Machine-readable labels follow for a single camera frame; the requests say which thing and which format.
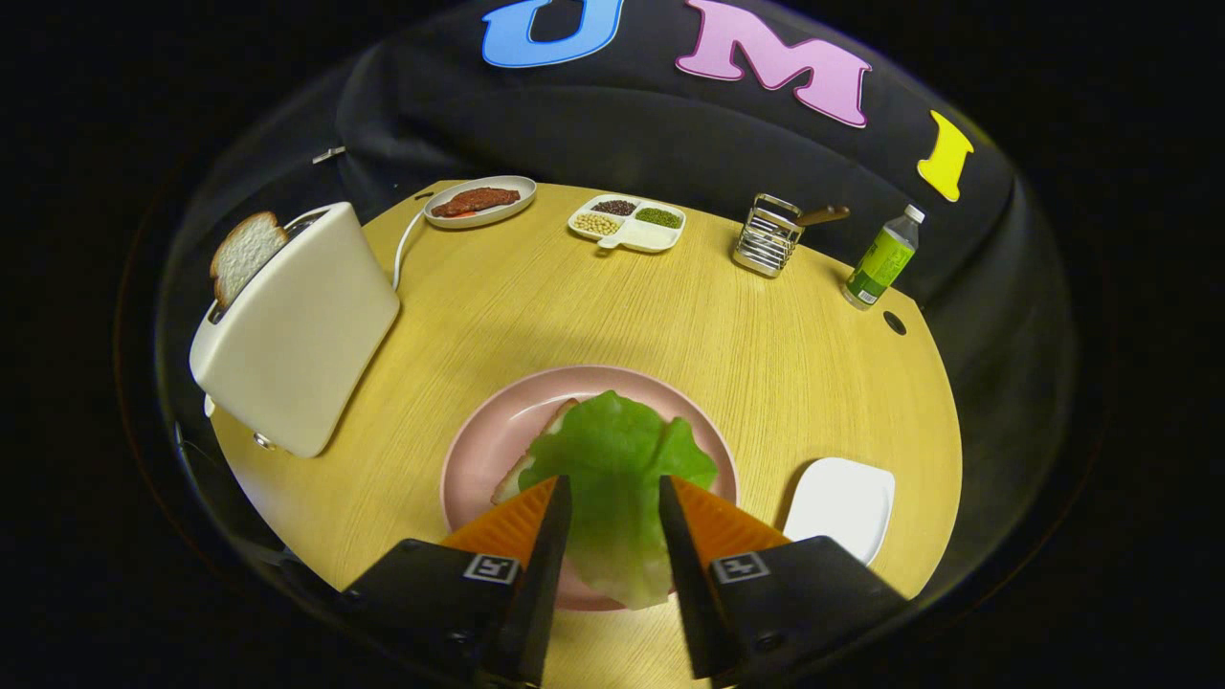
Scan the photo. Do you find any metal wire utensil holder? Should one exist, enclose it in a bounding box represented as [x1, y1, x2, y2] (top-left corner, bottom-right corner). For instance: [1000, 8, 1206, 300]
[732, 193, 805, 278]

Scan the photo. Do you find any brown meat slice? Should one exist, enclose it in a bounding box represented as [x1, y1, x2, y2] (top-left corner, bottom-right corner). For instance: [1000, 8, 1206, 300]
[431, 188, 522, 218]

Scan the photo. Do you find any white toaster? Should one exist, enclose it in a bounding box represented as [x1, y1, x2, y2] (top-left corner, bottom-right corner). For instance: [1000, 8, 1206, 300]
[189, 201, 401, 458]

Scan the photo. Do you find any white oval plate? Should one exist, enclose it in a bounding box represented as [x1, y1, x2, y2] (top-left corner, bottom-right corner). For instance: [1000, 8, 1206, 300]
[423, 175, 538, 230]

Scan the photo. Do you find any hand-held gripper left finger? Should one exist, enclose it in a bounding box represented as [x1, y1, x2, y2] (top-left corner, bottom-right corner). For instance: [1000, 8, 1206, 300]
[340, 474, 573, 689]

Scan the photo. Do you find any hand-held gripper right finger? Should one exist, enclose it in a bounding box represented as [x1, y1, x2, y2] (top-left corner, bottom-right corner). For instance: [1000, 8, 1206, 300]
[658, 474, 910, 685]

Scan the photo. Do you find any bread slice under ham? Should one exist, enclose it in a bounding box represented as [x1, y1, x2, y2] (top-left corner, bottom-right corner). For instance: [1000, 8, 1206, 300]
[491, 397, 580, 506]

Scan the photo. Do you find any green lettuce leaf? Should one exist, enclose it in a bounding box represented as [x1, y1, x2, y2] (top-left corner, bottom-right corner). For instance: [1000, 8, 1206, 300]
[517, 389, 719, 611]

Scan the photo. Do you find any white square plate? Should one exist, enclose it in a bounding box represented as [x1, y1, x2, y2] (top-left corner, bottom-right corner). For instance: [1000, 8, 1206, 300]
[783, 456, 897, 567]

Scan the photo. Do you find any plain white bread slice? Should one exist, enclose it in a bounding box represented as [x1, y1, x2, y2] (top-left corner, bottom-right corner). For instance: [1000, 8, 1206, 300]
[210, 211, 288, 309]

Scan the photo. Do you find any green label plastic bottle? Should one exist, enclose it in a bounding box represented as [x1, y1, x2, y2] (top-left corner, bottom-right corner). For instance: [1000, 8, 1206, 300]
[842, 204, 926, 311]

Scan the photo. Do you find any black backdrop cloth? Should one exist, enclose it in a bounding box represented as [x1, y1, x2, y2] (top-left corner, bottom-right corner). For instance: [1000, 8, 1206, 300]
[158, 0, 1078, 594]

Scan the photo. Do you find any white divided dish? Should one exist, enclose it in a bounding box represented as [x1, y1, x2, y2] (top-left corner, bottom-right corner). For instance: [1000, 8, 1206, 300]
[568, 194, 687, 254]

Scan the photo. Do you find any pink round plate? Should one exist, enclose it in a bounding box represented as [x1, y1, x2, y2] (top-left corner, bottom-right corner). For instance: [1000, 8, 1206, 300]
[440, 365, 740, 612]

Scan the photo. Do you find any white power cable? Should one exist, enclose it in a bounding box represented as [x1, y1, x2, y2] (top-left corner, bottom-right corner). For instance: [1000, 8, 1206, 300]
[390, 196, 434, 291]

